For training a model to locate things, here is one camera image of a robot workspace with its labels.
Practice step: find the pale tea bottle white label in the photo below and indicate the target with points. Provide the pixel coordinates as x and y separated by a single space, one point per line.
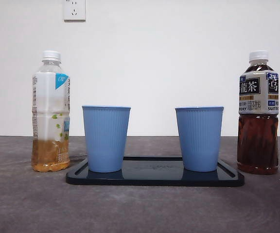
47 97

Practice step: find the dark oolong tea bottle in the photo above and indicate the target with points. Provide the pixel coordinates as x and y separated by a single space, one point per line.
256 136

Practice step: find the blue ribbed cup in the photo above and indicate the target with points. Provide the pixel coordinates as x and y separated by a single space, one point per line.
106 138
199 138

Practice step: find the dark blue tray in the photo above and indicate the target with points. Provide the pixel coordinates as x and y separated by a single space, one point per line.
154 179

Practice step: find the white wall socket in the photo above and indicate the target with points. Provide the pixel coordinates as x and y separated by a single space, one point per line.
74 9

